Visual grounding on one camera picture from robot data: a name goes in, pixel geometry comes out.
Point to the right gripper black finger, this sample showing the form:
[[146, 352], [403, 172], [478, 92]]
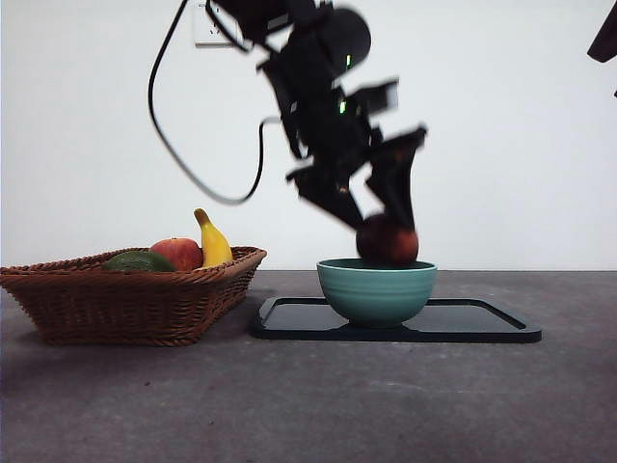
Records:
[[606, 41]]

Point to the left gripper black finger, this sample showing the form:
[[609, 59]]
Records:
[[397, 178], [328, 198]]

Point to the dark purple plum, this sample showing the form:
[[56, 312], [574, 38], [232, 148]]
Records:
[[385, 246]]

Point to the teal ribbed bowl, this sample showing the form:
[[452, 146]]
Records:
[[376, 294]]

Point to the yellow banana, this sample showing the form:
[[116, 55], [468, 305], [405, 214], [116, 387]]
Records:
[[215, 246]]

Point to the black rectangular tray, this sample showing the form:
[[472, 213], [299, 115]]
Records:
[[299, 318]]

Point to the red yellow apple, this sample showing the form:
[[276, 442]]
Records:
[[180, 253]]

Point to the green avocado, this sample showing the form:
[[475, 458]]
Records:
[[140, 262]]

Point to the brown wicker basket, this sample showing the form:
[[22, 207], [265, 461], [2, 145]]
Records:
[[120, 308]]

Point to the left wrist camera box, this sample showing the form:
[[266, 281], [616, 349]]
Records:
[[381, 96]]

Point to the white wall power socket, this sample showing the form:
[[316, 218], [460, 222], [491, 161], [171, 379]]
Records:
[[201, 24]]

